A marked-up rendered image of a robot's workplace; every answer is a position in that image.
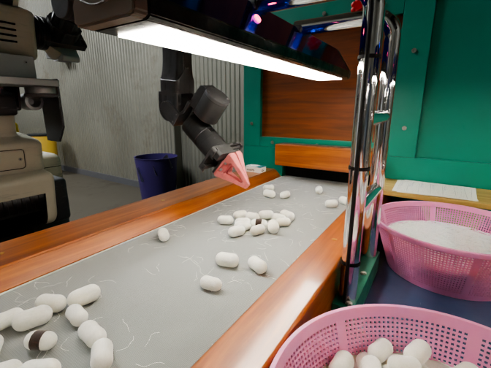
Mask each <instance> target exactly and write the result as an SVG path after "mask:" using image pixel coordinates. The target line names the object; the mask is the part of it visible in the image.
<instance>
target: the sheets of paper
mask: <svg viewBox="0 0 491 368"><path fill-rule="evenodd" d="M392 191H397V192H401V193H413V194H420V195H427V196H439V197H446V198H452V199H464V200H470V201H475V202H478V201H479V200H478V199H477V195H476V189H475V188H469V187H463V186H456V185H444V184H438V183H426V182H420V181H413V180H397V182H396V183H395V186H394V188H393V189H392Z"/></svg>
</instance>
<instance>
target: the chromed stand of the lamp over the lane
mask: <svg viewBox="0 0 491 368"><path fill-rule="evenodd" d="M249 1H250V2H251V4H252V6H253V8H254V9H255V10H258V11H259V12H260V13H264V14H267V12H272V11H276V10H280V9H287V8H291V7H298V6H302V5H306V4H314V3H318V2H322V1H329V0H249ZM360 1H361V3H362V10H361V11H356V12H347V13H343V14H338V15H330V16H324V17H320V18H311V19H307V20H299V21H295V22H294V26H296V27H297V30H298V31H299V32H300V33H301V34H303V35H307V34H316V33H322V32H328V31H338V30H344V29H350V28H359V27H361V37H360V46H359V55H358V56H357V60H358V61H359V62H358V71H357V87H356V96H355V105H354V122H353V131H352V140H351V156H350V165H349V167H348V169H349V181H348V190H347V200H346V216H345V225H344V234H343V250H342V257H341V258H340V262H341V268H340V285H339V292H338V293H337V295H336V296H335V298H334V300H333V301H332V306H331V310H336V309H339V308H342V307H348V306H354V305H360V304H364V303H365V300H366V298H367V295H368V293H369V290H370V287H371V286H372V283H373V281H374V278H375V276H376V273H377V271H378V262H379V256H380V252H379V251H377V244H378V232H379V226H380V219H381V207H382V200H383V193H384V181H385V174H386V168H387V156H388V149H389V137H390V131H391V124H392V112H393V105H394V98H395V86H396V80H397V68H398V61H399V55H400V43H401V36H402V28H401V24H400V21H399V19H398V17H397V16H396V15H395V14H394V13H393V12H391V11H389V10H387V9H386V0H360ZM383 32H384V47H383V54H381V46H382V39H383ZM381 58H382V62H381V76H380V83H379V90H378V104H377V110H376V97H377V89H378V75H379V68H380V60H381ZM374 125H375V132H374V140H373V153H372V161H371V168H370V154H371V147H372V139H373V126H374ZM369 171H370V182H369V187H368V175H369ZM365 213H366V218H365ZM364 218H365V231H364V239H363V246H362V233H363V226H364ZM361 247H362V252H361Z"/></svg>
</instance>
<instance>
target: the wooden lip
mask: <svg viewBox="0 0 491 368"><path fill-rule="evenodd" d="M372 153H373V149H372V148H371V154H370V168H371V161H372ZM350 156H351V147H349V146H337V145H315V144H304V143H292V142H282V143H278V144H275V165H279V166H292V167H299V168H306V169H319V170H326V171H333V172H345V173H349V169H348V167H349V165H350Z"/></svg>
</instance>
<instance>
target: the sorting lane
mask: <svg viewBox="0 0 491 368"><path fill-rule="evenodd" d="M264 185H273V186H274V191H275V197H274V198H270V197H266V196H264V194H263V191H264V190H263V186H264ZM316 186H321V187H322V190H323V191H322V193H321V194H317V193H316ZM347 190H348V186H347V185H342V184H336V183H326V182H319V181H313V180H303V179H297V178H291V177H283V176H281V177H278V178H276V179H274V180H271V181H269V182H267V183H264V184H262V185H259V186H257V187H255V188H252V189H250V190H247V191H245V192H242V193H240V194H238V195H236V196H233V197H231V198H228V199H225V200H223V201H222V202H219V203H216V204H214V205H211V206H209V207H206V208H205V209H202V210H199V211H197V212H194V213H192V214H190V215H187V216H185V217H183V218H180V219H178V220H176V221H173V222H171V223H168V224H166V225H163V226H161V227H158V228H157V229H154V230H152V231H149V232H146V233H144V234H141V235H140V236H137V237H135V238H132V239H129V240H127V241H125V242H122V243H121V244H118V245H115V246H113V247H111V248H108V249H106V250H103V251H101V252H99V253H96V254H94V255H92V256H89V257H87V258H84V259H82V260H79V261H77V262H75V263H73V264H70V265H68V266H65V267H62V268H60V269H57V270H56V271H53V272H51V273H48V274H46V275H43V276H41V277H38V278H36V279H34V280H31V281H29V282H27V283H24V284H22V285H19V286H17V287H15V288H12V289H10V290H8V291H5V292H3V293H1V294H0V313H3V312H5V311H8V310H10V309H12V308H15V307H19V308H21V309H23V310H28V309H31V308H33V307H35V306H34V303H35V301H36V299H37V297H38V296H40V295H42V294H61V295H63V296H65V297H66V307H65V308H64V309H63V310H62V311H60V312H58V313H53V315H52V318H51V319H50V320H49V321H48V322H47V323H45V324H42V325H40V326H36V327H34V328H32V329H28V330H26V331H15V330H14V329H13V327H12V326H10V327H7V328H5V329H3V330H1V331H0V335H1V336H2V337H3V338H4V343H3V345H2V348H1V351H0V363H1V362H3V361H8V360H11V359H17V360H20V361H21V362H22V363H23V364H24V363H25V362H27V361H29V360H32V359H48V358H54V359H57V360H59V361H60V363H61V368H91V366H90V360H91V348H89V347H88V346H87V345H86V344H85V343H84V342H83V341H82V340H81V339H80V338H79V337H78V334H77V331H78V329H79V326H78V327H76V326H73V325H72V324H71V323H70V322H69V320H68V319H67V318H66V316H65V312H66V309H67V308H68V307H69V305H68V304H67V297H68V295H69V294H70V293H71V292H73V291H74V290H77V289H79V288H82V287H84V286H86V285H89V284H96V285H98V286H99V287H100V290H101V293H100V296H99V298H98V299H97V300H95V301H93V302H91V303H89V304H86V305H84V306H83V309H84V310H86V311H87V313H88V320H93V321H96V322H97V323H98V324H99V325H100V326H101V327H102V328H103V329H104V330H105V331H106V333H107V338H108V339H110V340H111V341H112V343H113V364H112V366H111V367H110V368H190V367H191V366H192V365H193V364H194V363H195V362H196V361H197V360H198V359H199V358H200V357H201V356H202V355H203V354H204V353H205V352H206V351H207V350H208V349H209V348H210V347H211V346H212V345H213V344H214V343H215V342H216V341H217V340H218V339H219V338H220V336H221V335H222V334H223V333H224V332H225V331H226V330H227V329H228V328H229V327H230V326H231V325H232V324H233V323H234V322H235V321H236V320H237V319H238V318H239V317H240V316H241V315H242V314H243V313H244V312H245V311H246V310H247V309H248V308H249V307H250V306H251V305H252V304H253V303H254V302H255V301H256V300H257V299H258V298H259V297H260V296H261V295H262V294H263V293H264V292H265V291H266V290H267V289H268V288H269V287H270V286H271V285H272V284H273V283H274V282H275V281H276V280H277V279H278V278H279V277H280V276H281V275H282V274H283V273H284V272H285V271H286V270H287V269H288V268H289V267H290V266H291V264H292V263H293V262H294V261H295V260H296V259H297V258H298V257H299V256H300V255H301V254H302V253H303V252H304V251H305V250H306V249H307V248H308V247H309V246H310V245H311V244H312V243H313V242H314V241H315V240H316V239H317V238H318V237H319V236H320V235H321V234H322V233H323V232H324V231H325V230H326V229H327V227H328V226H329V225H330V224H331V223H332V222H333V221H334V220H335V219H336V218H337V217H338V216H339V215H340V214H341V213H342V212H343V211H344V210H345V209H346V205H344V204H341V203H340V202H339V198H340V197H341V196H345V197H347ZM283 191H289V192H290V197H288V198H285V199H282V198H281V197H280V193H281V192H283ZM333 199H334V200H337V201H338V206H337V207H326V206H325V202H326V201H327V200H333ZM240 210H245V211H246V212H255V213H258V214H259V212H260V211H262V210H272V211H273V213H278V214H279V213H280V211H282V210H288V211H290V212H293V213H294V220H293V221H291V223H290V225H289V226H279V231H278V232H277V233H276V234H272V233H270V232H269V231H268V227H267V228H266V229H265V231H264V233H262V234H258V235H252V234H251V232H250V229H249V230H247V231H245V233H244V234H243V235H240V236H237V237H230V236H229V235H228V230H229V228H230V227H233V226H234V224H235V220H236V219H235V218H234V216H233V214H234V212H235V211H240ZM220 215H231V216H232V217H233V219H234V220H233V223H232V224H220V223H219V222H218V217H219V216H220ZM160 228H166V229H167V230H168V232H169V234H170V238H169V239H168V240H167V241H165V242H163V241H161V240H160V239H159V236H158V230H159V229H160ZM220 252H226V253H234V254H236V255H237V256H238V258H239V264H238V265H237V266H236V267H233V268H231V267H223V266H219V265H218V264H217V263H216V255H217V254H218V253H220ZM252 256H257V257H259V258H260V259H261V260H263V261H265V262H266V264H267V271H266V272H265V273H263V274H259V273H257V272H255V271H254V270H252V269H251V268H250V267H249V266H248V259H249V258H250V257H252ZM205 275H208V276H211V277H217V278H218V279H220V280H221V282H222V287H221V289H220V290H219V291H210V290H207V289H204V288H202V287H201V285H200V283H199V282H200V279H201V278H202V277H203V276H205ZM35 330H48V331H53V332H55V333H56V335H57V337H58V340H57V343H56V344H55V346H54V347H53V348H51V349H50V350H44V351H38V350H29V349H26V348H25V347H24V344H23V341H24V339H25V337H26V335H27V334H28V333H30V332H31V331H35Z"/></svg>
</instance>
